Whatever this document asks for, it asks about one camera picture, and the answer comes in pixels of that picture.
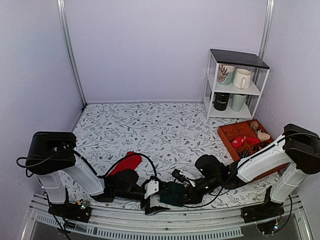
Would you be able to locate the beige rolled sock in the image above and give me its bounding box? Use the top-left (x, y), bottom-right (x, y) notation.
top-left (249, 121), bottom-right (271, 142)

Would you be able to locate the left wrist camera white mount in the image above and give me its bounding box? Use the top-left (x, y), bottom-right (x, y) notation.
top-left (142, 176), bottom-right (160, 200)

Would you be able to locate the white wire shelf rack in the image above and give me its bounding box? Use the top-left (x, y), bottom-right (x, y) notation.
top-left (202, 49), bottom-right (270, 120)

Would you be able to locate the left aluminium frame post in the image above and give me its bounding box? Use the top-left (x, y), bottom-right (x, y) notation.
top-left (56, 0), bottom-right (87, 109)

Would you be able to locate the aluminium frame post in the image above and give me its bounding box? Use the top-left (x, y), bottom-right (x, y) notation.
top-left (56, 0), bottom-right (87, 109)
top-left (258, 0), bottom-right (275, 60)

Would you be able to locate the dark green reindeer sock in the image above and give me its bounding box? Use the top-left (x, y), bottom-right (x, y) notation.
top-left (159, 181), bottom-right (185, 207)

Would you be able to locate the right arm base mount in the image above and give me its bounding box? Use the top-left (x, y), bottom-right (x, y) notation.
top-left (241, 186), bottom-right (284, 235)

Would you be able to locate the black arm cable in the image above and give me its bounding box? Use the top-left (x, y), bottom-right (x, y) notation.
top-left (16, 147), bottom-right (158, 186)
top-left (183, 132), bottom-right (320, 209)

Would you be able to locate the floral ceramic mug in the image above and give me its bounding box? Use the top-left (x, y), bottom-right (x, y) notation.
top-left (217, 63), bottom-right (235, 86)

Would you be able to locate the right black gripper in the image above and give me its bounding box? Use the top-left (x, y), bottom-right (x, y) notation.
top-left (176, 175), bottom-right (221, 205)

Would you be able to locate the right aluminium frame post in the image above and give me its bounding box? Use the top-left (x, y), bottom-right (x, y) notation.
top-left (258, 0), bottom-right (275, 60)

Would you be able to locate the orange compartment organizer tray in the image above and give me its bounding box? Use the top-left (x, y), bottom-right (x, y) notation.
top-left (217, 119), bottom-right (290, 184)

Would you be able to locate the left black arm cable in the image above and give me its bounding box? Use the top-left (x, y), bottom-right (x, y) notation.
top-left (16, 147), bottom-right (158, 186)

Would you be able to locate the front aluminium rail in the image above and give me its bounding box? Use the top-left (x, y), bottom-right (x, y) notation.
top-left (21, 194), bottom-right (316, 240)

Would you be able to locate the red snowflake rolled sock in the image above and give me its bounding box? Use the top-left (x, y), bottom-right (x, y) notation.
top-left (231, 136), bottom-right (246, 149)

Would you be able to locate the black mug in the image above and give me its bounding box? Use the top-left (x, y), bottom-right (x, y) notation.
top-left (213, 92), bottom-right (230, 111)

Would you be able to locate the floral patterned table mat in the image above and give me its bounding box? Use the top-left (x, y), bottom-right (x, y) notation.
top-left (48, 102), bottom-right (285, 211)

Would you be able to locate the white ribbed mug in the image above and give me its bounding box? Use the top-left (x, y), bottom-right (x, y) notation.
top-left (232, 68), bottom-right (252, 90)

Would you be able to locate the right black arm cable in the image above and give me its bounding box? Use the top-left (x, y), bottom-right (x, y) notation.
top-left (183, 132), bottom-right (320, 209)

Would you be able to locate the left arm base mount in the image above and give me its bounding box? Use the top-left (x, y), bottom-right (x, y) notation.
top-left (47, 188), bottom-right (92, 223)

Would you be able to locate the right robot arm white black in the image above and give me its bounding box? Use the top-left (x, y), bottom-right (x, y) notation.
top-left (177, 123), bottom-right (320, 218)

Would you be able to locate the pale green cup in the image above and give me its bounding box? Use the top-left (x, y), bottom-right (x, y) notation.
top-left (231, 94), bottom-right (247, 112)

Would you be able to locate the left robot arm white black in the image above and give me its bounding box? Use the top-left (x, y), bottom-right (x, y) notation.
top-left (24, 131), bottom-right (168, 221)

